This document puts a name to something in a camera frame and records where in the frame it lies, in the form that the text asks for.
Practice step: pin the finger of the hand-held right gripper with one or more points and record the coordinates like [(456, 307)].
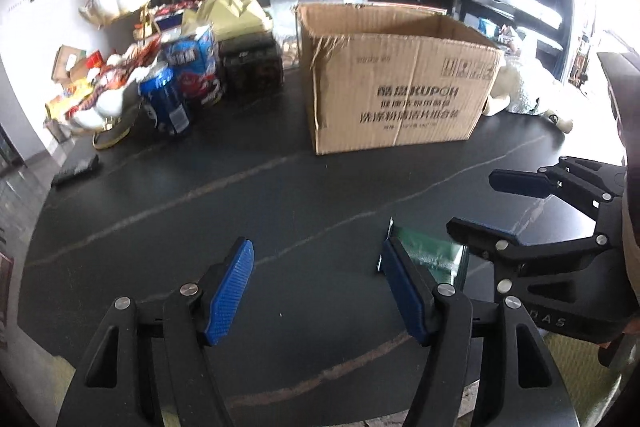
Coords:
[(520, 183), (480, 232)]

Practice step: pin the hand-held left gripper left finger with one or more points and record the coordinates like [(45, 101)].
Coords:
[(232, 292)]

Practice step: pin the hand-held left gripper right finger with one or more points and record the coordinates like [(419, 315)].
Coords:
[(400, 287)]

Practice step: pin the dark green packet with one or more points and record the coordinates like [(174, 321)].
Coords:
[(430, 252)]

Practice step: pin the brown cardboard box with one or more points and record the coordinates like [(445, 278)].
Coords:
[(400, 97)]

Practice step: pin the person's right hand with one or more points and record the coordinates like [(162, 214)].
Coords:
[(632, 252)]

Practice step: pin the white plush toy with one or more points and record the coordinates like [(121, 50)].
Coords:
[(530, 92)]

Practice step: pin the grey chair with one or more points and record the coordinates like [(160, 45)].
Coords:
[(622, 97)]

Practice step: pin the blue drink can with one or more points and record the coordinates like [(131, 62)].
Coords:
[(165, 104)]

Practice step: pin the flat black remote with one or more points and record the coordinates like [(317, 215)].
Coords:
[(75, 169)]

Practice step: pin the dark square box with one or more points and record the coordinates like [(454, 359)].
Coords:
[(252, 67)]

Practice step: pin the pile of red snack packets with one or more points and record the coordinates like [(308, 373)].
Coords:
[(120, 67)]

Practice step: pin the clear plastic container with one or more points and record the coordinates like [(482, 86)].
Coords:
[(310, 7)]

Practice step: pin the small brown carton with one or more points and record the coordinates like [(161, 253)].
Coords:
[(67, 62)]

